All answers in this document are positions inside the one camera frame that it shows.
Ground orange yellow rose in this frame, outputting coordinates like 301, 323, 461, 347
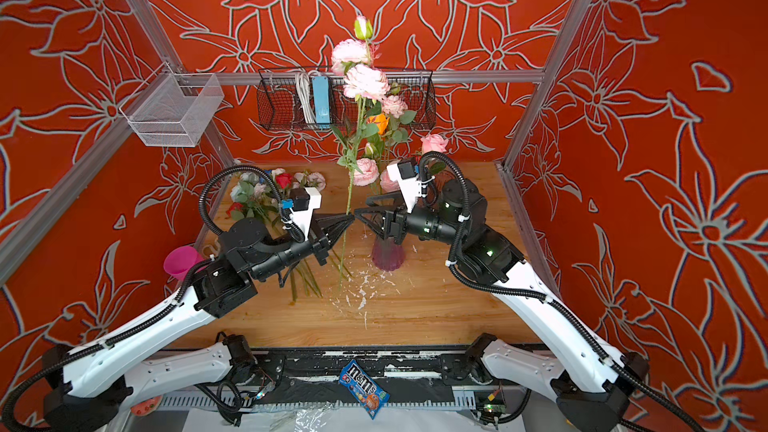
366, 113, 389, 136

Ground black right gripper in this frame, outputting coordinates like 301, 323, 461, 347
362, 189, 473, 250

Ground purple glass vase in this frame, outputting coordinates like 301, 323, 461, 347
371, 237, 405, 272

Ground white mesh basket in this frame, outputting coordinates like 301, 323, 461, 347
118, 64, 224, 148

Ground large red rose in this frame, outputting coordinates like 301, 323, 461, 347
274, 172, 295, 190

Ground black wire basket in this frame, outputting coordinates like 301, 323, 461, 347
256, 68, 437, 131

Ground blue and white flowers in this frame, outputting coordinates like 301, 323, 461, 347
230, 172, 278, 223

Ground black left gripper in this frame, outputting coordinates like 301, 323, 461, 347
252, 211, 355, 284

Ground pink rose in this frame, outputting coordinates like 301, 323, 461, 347
421, 134, 449, 155

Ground light blue box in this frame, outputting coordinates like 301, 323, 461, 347
312, 75, 331, 128

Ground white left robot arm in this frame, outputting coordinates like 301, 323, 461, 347
1, 165, 355, 431

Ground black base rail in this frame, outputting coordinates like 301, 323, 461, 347
234, 345, 526, 414

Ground blue candy bag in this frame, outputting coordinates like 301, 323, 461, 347
338, 360, 390, 419

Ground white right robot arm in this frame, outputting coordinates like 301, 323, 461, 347
354, 152, 701, 431

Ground dark red flower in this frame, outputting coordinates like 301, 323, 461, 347
226, 202, 243, 218

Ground white cable bundle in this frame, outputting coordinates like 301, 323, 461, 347
295, 70, 317, 127

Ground pink plastic goblet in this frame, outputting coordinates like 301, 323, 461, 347
163, 245, 204, 280

